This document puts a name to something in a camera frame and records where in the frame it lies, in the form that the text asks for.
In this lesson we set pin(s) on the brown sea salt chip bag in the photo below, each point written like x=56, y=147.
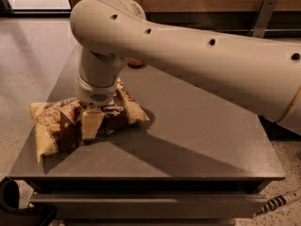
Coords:
x=58, y=126

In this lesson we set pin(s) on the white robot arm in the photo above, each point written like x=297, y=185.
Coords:
x=262, y=76

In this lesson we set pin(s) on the right metal bracket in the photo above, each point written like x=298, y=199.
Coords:
x=263, y=18

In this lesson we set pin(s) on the red apple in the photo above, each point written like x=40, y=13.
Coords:
x=135, y=64

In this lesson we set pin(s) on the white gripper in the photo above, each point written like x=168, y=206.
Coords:
x=94, y=94

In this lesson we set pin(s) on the metal rail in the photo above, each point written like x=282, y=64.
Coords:
x=269, y=34

